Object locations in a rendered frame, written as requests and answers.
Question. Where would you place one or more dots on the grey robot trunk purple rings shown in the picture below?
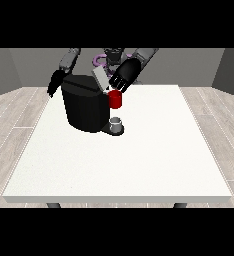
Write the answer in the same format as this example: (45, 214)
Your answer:
(106, 58)

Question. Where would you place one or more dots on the red pod holder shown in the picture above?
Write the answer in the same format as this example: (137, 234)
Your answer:
(115, 99)

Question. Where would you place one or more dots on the dark table leg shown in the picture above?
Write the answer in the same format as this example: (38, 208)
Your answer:
(180, 205)
(53, 205)

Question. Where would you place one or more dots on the small grey cup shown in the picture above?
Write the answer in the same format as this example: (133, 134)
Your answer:
(115, 124)

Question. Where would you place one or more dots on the pale grey machine lid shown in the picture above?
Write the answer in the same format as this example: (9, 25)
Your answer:
(100, 77)

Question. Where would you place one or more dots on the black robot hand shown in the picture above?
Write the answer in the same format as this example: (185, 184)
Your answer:
(126, 75)
(55, 81)

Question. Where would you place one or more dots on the black coffee machine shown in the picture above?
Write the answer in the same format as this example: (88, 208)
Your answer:
(84, 106)

